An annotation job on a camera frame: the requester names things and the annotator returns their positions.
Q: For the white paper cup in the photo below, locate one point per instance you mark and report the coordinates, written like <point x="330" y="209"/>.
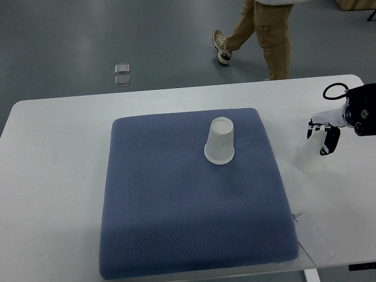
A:
<point x="219" y="148"/>
<point x="308" y="158"/>

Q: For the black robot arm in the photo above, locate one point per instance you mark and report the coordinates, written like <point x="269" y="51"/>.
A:
<point x="357" y="113"/>

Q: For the blue textured cushion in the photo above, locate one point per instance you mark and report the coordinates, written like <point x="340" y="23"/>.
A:
<point x="167" y="209"/>

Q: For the black table control panel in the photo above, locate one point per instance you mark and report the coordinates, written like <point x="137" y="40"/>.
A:
<point x="362" y="266"/>

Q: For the white paper cup on cushion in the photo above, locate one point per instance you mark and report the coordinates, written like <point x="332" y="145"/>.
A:
<point x="219" y="148"/>

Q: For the upper metal floor plate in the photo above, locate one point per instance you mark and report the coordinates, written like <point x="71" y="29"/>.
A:
<point x="122" y="68"/>

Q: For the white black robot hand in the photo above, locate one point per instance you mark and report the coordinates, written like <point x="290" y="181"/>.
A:
<point x="333" y="119"/>

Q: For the brown box corner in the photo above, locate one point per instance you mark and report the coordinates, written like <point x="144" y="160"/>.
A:
<point x="356" y="5"/>

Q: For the black tripod leg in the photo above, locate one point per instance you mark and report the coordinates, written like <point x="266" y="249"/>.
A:
<point x="371" y="16"/>

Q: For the person in tan trousers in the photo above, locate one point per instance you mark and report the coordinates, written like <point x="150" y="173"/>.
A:
<point x="268" y="20"/>

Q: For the white table leg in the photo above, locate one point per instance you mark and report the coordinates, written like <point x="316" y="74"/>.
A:
<point x="311" y="275"/>

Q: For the white paper tag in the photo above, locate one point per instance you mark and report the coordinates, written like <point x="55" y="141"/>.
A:
<point x="312" y="241"/>

